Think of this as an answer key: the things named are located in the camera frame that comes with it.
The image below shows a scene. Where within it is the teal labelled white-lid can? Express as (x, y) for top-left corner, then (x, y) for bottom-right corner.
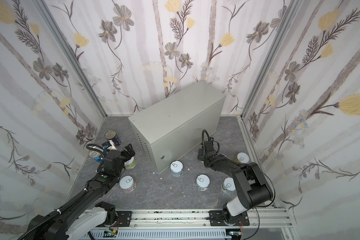
(196, 174), (210, 191)

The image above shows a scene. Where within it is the pink fruit labelled can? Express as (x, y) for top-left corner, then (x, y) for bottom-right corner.
(235, 152), (251, 164)

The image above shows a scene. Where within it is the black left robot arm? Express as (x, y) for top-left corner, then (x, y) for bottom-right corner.
(19, 144), (136, 240)

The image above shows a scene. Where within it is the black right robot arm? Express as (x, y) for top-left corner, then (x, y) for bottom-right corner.
(198, 140), (274, 224)

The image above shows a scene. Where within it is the green labelled can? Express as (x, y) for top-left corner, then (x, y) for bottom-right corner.
(124, 157), (136, 170)

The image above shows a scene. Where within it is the blue labelled tin can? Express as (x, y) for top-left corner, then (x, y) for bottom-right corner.
(89, 151), (104, 165)

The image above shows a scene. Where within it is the pink labelled white-lid can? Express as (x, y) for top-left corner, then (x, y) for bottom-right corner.
(119, 176), (136, 193)

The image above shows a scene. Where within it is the dark blue tomato can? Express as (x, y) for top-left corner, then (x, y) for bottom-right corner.
(105, 130), (121, 148)

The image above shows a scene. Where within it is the light blue can near cabinet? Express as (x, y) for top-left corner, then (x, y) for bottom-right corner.
(170, 161), (183, 177)

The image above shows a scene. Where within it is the white-lid can front right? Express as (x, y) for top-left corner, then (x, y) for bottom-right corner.
(222, 178), (236, 194)

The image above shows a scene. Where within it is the grey metal cabinet box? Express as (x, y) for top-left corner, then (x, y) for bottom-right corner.
(129, 82), (226, 173)

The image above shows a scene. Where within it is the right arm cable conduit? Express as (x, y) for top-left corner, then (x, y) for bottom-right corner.
(201, 129), (220, 151)

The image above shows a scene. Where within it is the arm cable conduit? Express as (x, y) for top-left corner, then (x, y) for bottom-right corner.
(85, 143), (106, 158)
(201, 129), (220, 151)

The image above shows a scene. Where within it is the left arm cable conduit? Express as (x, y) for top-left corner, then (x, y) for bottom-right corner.
(85, 143), (106, 158)

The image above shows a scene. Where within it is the white slotted cable duct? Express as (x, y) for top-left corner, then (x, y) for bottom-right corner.
(90, 229), (232, 240)

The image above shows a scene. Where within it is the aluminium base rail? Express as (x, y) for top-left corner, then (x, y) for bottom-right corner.
(47, 207), (298, 240)

